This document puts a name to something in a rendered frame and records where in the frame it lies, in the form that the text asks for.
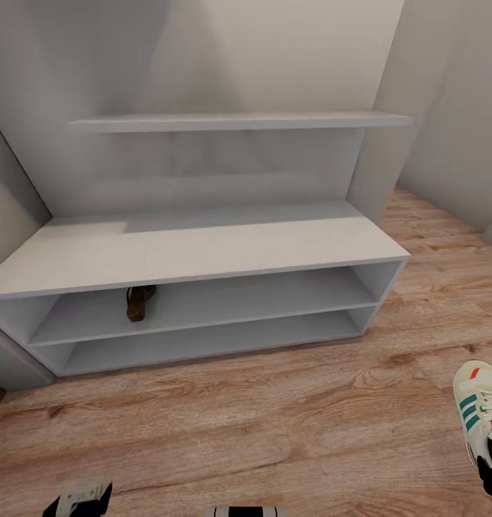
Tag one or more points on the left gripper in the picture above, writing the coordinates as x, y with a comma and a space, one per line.
93, 508

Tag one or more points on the gym shoe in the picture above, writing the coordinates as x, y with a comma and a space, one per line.
472, 388

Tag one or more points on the sandal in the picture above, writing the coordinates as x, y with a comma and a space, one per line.
136, 302

